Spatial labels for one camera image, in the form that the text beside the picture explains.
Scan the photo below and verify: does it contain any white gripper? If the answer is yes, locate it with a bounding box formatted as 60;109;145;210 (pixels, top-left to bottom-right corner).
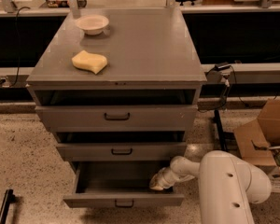
149;167;177;191

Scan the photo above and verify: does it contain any grey bottom drawer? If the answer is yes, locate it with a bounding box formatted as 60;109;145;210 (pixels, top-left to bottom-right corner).
63;161;184;208

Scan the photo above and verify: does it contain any grey drawer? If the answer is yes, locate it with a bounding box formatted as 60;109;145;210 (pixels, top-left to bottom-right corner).
56;142;186;161
63;161;184;208
35;105;197;133

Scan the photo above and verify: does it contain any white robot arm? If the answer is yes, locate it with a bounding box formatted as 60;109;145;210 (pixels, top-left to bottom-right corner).
149;150;272;224

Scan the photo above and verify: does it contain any grey middle drawer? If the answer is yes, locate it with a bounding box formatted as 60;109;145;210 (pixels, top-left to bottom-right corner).
56;142;186;161

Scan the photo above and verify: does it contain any grey top drawer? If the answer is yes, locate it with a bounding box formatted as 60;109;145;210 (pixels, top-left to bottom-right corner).
35;105;197;133

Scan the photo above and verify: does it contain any grey drawer cabinet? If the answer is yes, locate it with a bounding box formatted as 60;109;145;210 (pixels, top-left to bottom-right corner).
25;7;207;173

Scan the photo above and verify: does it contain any cardboard box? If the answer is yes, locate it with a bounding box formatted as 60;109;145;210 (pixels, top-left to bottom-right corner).
232;99;280;198

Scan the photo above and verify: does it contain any yellow sponge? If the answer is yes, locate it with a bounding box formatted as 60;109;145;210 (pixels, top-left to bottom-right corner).
72;50;108;74

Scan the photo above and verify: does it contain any black bar bottom left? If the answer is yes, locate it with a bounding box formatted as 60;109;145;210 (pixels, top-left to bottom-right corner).
0;189;15;224

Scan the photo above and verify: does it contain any white bowl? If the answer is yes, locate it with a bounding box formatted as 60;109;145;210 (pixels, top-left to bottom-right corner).
76;15;109;35

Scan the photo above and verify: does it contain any black stand with camera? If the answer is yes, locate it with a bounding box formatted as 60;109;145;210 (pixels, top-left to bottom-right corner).
206;63;231;151

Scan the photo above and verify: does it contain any black cable on left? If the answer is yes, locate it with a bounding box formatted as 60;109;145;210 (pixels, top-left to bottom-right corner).
9;7;32;88

